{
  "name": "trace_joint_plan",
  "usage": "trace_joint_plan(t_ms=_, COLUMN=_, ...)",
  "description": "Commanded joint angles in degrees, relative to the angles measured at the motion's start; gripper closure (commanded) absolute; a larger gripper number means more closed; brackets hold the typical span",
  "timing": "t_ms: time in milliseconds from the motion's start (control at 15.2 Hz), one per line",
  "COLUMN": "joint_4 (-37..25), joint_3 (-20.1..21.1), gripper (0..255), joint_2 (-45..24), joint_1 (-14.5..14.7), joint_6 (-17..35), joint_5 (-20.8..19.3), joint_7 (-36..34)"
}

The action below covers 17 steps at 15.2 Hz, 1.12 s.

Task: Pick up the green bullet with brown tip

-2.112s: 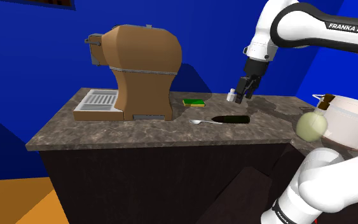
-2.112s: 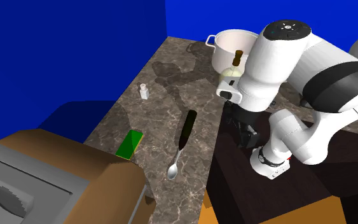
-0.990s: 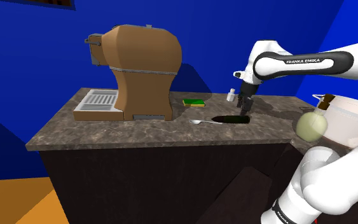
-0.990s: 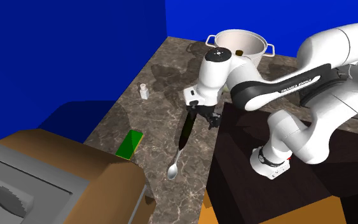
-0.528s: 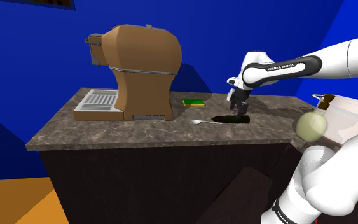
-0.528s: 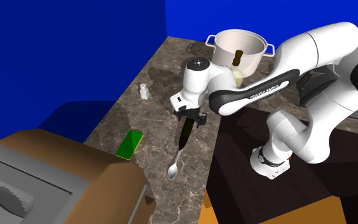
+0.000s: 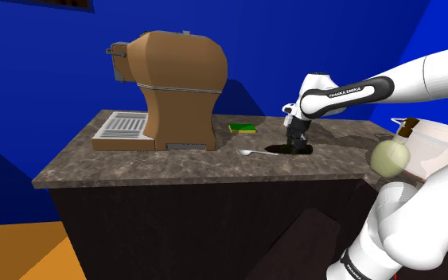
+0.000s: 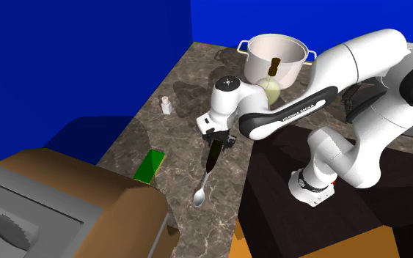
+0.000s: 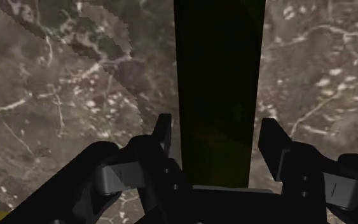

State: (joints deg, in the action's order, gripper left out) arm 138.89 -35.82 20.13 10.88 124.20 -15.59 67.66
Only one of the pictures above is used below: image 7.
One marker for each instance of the green and yellow sponge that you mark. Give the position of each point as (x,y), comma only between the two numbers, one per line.
(242,128)

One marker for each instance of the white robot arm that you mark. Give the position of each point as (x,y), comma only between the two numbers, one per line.
(409,217)

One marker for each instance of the dark tapered object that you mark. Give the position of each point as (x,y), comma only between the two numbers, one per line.
(278,149)

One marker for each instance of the brown coffee machine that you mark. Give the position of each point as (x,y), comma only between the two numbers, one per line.
(177,77)

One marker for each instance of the white round pot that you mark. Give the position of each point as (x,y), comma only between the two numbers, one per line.
(437,143)

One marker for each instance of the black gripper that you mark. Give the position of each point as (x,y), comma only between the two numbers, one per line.
(299,126)

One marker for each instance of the round pale green corked flask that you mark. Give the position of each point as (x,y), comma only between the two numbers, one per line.
(388,159)

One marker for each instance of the silver spoon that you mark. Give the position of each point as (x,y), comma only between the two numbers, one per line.
(247,152)

